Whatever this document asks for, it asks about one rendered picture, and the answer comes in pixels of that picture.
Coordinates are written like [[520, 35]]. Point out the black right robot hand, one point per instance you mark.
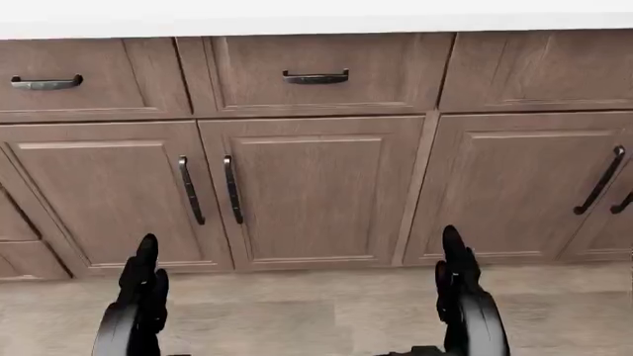
[[465, 296]]

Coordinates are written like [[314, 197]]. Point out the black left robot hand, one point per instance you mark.
[[136, 296]]

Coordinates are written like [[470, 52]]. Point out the brown wooden cabinet door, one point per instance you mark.
[[109, 196], [316, 189], [605, 237], [519, 185]]

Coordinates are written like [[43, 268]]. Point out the brown wooden side cabinet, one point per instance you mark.
[[20, 230]]

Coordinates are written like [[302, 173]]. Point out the brown wooden drawer front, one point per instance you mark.
[[89, 76], [316, 72], [539, 70]]

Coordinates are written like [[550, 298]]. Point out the black metal drawer pull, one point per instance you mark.
[[47, 84], [315, 78]]

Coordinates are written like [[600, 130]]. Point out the white countertop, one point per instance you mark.
[[316, 16]]

